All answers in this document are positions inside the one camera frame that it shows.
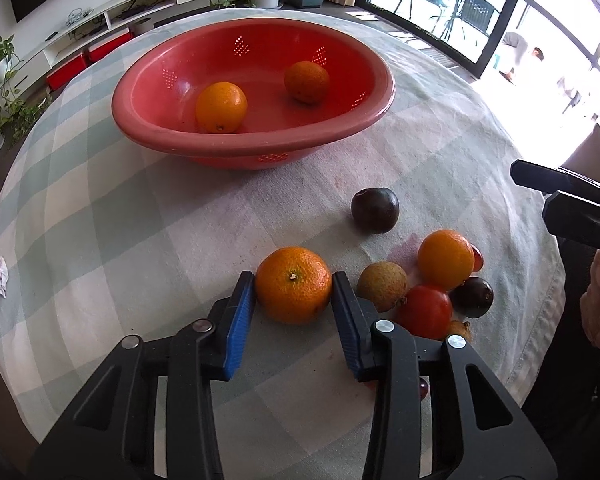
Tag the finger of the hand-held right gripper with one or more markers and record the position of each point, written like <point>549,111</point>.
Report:
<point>555,175</point>
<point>580,217</point>

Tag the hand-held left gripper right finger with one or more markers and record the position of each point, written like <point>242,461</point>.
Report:
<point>347,325</point>

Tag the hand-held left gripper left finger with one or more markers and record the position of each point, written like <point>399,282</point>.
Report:
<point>240,325</point>

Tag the brownish green lychee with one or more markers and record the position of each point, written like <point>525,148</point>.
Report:
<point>382,285</point>

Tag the mandarin orange with stem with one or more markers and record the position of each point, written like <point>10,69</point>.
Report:
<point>293,285</point>

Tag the red tomato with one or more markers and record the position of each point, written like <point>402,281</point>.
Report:
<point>425,311</point>

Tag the dark red plum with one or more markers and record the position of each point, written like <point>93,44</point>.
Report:
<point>423,389</point>

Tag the dark red grape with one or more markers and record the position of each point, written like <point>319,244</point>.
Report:
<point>478,257</point>

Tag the smooth orange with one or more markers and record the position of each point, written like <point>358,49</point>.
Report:
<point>445,259</point>
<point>221,107</point>

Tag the red plastic colander bowl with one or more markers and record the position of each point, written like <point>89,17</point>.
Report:
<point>180,85</point>

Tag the person's right hand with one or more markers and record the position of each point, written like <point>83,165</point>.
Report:
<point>597,310</point>

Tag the brown board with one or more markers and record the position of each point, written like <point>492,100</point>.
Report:
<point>592,152</point>

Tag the small yellow fruit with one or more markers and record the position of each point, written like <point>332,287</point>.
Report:
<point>460,331</point>

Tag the dark purple plum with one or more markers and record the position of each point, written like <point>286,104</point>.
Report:
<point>375,210</point>

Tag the checked tablecloth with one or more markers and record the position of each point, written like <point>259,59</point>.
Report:
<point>130,220</point>

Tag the red storage box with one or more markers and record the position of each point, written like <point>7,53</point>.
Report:
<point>67,72</point>
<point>109,45</point>

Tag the black remote control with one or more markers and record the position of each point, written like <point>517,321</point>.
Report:
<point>51,36</point>

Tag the small pothos in white pot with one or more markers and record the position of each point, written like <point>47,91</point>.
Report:
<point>2,66</point>

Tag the black glass door frame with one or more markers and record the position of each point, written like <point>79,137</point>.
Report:
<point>505,15</point>

